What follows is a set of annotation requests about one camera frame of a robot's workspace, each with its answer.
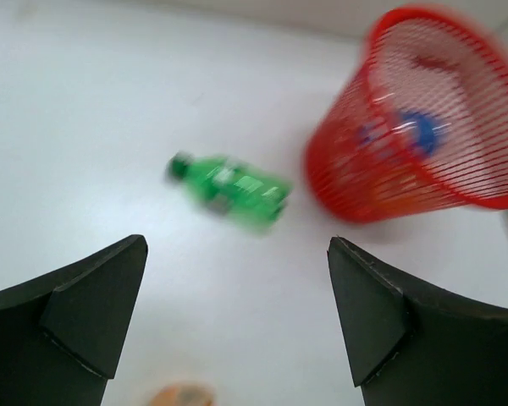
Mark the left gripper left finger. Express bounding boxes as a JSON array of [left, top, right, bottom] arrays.
[[0, 235, 147, 405]]

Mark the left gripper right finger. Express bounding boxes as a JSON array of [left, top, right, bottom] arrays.
[[328, 237, 508, 405]]

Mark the orange juice bottle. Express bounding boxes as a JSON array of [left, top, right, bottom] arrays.
[[148, 381, 216, 406]]

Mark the blue label clear bottle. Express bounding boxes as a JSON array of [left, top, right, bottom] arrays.
[[356, 110, 450, 160]]

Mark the red mesh plastic bin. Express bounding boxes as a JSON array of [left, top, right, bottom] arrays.
[[304, 4, 508, 223]]

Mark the green plastic bottle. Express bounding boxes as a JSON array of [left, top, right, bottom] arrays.
[[167, 152, 293, 233]]

